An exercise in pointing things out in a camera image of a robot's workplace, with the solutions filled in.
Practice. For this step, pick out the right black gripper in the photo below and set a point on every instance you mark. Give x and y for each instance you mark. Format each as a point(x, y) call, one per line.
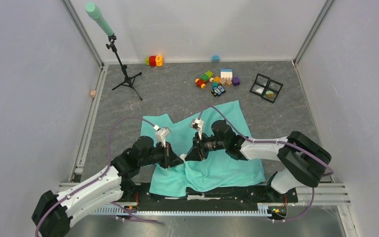
point(198, 152)

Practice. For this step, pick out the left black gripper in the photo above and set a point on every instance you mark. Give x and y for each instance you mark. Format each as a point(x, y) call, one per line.
point(170, 159)

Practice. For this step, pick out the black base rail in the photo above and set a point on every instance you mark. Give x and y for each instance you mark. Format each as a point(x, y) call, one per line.
point(218, 199)

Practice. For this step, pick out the blue white block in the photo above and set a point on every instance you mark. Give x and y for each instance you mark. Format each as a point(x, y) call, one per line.
point(226, 73)

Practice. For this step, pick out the red orange green toy rings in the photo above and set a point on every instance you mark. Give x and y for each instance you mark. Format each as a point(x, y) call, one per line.
point(154, 61)

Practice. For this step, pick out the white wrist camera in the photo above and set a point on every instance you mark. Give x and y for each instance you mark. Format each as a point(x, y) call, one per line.
point(198, 125)
point(161, 134)

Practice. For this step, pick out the black owl toy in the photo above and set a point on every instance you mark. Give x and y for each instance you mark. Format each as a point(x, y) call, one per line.
point(218, 90)

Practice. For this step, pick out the black display case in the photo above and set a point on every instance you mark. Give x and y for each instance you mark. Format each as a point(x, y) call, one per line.
point(272, 90)
point(260, 84)

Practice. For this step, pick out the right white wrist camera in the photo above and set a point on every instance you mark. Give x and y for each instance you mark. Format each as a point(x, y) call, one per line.
point(198, 125)

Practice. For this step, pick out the blue round toy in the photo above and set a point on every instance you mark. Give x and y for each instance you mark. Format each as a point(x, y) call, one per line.
point(215, 59)

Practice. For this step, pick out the small wooden cube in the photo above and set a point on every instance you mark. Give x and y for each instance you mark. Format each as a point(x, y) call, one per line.
point(93, 93)

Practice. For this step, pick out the white cable duct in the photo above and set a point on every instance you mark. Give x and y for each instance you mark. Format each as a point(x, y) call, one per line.
point(110, 209)

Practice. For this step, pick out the black tripod stand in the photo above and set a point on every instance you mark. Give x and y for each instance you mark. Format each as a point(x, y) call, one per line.
point(128, 80)

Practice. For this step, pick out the yellow landscape brooch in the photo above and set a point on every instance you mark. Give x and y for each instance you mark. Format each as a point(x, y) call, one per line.
point(270, 94)

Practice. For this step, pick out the left black display case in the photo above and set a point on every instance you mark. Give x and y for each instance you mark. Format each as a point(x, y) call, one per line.
point(260, 84)

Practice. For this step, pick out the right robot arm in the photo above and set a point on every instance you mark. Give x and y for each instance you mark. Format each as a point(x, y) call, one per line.
point(304, 160)

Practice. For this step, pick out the green microphone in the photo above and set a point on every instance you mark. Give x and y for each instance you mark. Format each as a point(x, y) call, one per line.
point(94, 12)

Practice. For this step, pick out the small tan wooden blocks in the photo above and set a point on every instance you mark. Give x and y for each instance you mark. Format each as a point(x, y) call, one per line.
point(225, 81)

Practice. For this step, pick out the colourful toy brick train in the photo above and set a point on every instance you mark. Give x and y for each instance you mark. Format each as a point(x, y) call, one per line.
point(205, 79)

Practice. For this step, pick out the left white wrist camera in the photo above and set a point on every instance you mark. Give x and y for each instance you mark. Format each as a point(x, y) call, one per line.
point(161, 134)

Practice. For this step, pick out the right black display case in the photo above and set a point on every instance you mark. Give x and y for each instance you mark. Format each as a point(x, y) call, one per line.
point(272, 90)

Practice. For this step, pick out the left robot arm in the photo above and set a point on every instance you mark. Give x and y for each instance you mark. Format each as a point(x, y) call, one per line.
point(55, 214)

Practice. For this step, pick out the purple cube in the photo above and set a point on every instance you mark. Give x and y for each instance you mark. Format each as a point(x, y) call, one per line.
point(235, 81)

